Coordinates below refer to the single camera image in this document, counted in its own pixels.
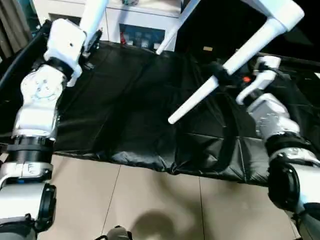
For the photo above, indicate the white plastic table leg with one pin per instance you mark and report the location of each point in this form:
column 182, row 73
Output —
column 172, row 30
column 200, row 97
column 92, row 20

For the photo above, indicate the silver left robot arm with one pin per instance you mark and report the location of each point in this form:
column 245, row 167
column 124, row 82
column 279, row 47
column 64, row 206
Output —
column 37, row 87

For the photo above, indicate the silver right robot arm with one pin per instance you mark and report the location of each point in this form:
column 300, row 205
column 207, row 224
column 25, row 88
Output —
column 272, row 117

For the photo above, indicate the small yellow label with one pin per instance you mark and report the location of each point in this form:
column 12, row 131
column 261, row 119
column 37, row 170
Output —
column 208, row 48

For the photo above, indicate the small red box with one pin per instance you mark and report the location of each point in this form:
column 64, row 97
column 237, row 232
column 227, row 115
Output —
column 122, row 37

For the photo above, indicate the white sideboard with glass doors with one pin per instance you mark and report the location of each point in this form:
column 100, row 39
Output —
column 140, row 17

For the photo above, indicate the dark patterned ornament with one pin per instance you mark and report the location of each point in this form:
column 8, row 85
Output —
column 130, row 2

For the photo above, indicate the black glossy mat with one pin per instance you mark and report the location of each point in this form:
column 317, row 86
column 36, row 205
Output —
column 125, row 100

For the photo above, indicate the flat white board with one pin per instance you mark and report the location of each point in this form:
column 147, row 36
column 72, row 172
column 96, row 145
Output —
column 317, row 75

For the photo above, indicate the grey curtain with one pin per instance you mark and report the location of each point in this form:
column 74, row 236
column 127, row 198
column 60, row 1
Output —
column 12, row 25

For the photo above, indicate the grey robot torso front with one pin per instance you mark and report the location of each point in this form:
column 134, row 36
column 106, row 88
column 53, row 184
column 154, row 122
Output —
column 117, row 233

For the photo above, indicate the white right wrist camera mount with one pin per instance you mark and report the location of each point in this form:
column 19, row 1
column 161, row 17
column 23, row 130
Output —
column 265, row 77

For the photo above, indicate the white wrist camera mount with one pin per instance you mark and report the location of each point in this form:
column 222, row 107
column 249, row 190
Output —
column 265, row 77
column 65, row 40

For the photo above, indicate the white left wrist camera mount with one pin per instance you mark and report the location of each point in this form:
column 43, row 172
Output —
column 65, row 40

